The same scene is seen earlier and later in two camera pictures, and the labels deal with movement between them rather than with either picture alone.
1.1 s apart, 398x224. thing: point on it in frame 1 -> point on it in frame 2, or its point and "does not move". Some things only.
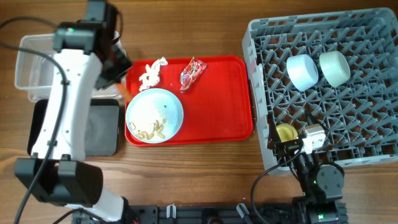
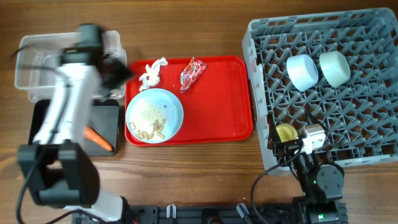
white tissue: [152, 76] does not move
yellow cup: [286, 132] does not move
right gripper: [288, 147] does not move
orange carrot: [124, 91] -> [93, 136]
